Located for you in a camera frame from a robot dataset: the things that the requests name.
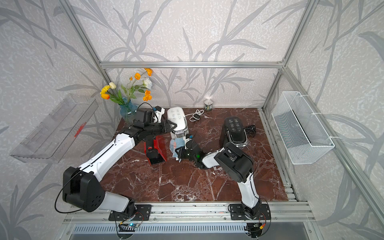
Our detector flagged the blue pink patterned cloth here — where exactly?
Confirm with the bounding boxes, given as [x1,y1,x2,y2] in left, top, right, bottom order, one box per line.
[170,138,185,161]

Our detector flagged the white coffee machine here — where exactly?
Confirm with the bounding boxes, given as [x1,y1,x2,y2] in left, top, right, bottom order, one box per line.
[167,107,189,139]

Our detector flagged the black coffee machine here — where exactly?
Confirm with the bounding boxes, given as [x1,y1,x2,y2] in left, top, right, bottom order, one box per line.
[220,116,248,148]

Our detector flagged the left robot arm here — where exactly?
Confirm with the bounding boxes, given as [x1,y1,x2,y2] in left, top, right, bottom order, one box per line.
[61,120,177,213]

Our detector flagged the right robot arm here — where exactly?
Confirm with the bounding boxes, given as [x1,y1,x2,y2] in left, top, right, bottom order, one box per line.
[175,140,262,220]

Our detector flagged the red coffee machine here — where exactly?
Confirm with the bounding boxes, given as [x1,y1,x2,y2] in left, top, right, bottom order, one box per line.
[145,136,167,166]

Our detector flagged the blue glass vase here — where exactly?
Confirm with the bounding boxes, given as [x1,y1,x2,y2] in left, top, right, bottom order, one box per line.
[120,100,138,124]

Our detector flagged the tin can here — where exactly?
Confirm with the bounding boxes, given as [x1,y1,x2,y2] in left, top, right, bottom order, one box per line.
[204,99,213,111]

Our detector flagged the orange yellow artificial flowers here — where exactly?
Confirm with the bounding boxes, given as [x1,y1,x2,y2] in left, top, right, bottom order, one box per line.
[100,68,153,105]

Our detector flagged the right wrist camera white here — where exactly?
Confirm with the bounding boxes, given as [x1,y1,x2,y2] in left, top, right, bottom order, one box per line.
[183,134,194,144]

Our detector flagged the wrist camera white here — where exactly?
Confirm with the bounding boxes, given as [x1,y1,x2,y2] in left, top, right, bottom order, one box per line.
[135,106,165,123]
[183,134,194,144]

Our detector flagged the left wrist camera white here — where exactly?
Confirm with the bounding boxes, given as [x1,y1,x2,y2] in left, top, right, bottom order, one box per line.
[135,106,165,123]

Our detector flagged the white power cable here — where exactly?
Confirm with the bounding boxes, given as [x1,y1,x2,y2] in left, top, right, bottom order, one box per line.
[184,109,205,122]

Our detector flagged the black power cable right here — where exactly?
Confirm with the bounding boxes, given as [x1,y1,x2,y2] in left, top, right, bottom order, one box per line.
[244,124,258,138]

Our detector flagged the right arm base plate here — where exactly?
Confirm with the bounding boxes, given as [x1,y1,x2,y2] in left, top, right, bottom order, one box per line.
[228,204,271,221]

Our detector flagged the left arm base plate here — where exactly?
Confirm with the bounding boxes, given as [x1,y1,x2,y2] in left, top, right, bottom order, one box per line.
[108,204,152,222]

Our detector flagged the aluminium front rail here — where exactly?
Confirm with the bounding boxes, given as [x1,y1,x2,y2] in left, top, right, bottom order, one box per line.
[63,202,315,224]

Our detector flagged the clear plastic wall shelf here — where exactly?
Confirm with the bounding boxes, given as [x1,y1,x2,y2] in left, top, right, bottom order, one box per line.
[10,94,99,164]

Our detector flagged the white wire mesh basket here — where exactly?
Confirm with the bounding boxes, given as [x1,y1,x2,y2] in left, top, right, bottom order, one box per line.
[272,91,335,165]

